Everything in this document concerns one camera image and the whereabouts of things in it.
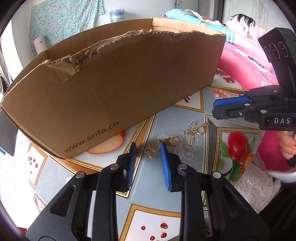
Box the gold chain bracelet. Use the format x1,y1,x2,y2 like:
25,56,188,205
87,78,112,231
143,135,181,159

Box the person's right hand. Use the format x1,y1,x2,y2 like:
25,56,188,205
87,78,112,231
277,131,296,159

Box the pink quilt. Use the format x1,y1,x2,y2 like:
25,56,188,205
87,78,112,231
218,42,295,172

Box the white fluffy cloth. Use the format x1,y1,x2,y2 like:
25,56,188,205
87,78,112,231
234,164,295,213

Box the silver gold charm earrings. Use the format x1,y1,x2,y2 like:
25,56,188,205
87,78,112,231
181,121,211,148

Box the dark grey cabinet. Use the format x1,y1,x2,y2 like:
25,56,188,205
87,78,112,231
0,111,18,156

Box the brown cardboard box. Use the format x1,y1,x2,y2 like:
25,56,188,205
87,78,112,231
1,18,226,158

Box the blue water bottle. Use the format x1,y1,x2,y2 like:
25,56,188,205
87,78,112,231
109,9,125,23

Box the rolled white paper tube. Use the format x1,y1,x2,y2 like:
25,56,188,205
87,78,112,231
33,36,47,54

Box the floral blue curtain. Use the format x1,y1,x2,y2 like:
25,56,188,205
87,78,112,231
29,0,104,56

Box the pink orange bead bracelet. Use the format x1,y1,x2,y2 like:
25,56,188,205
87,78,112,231
212,87,232,99

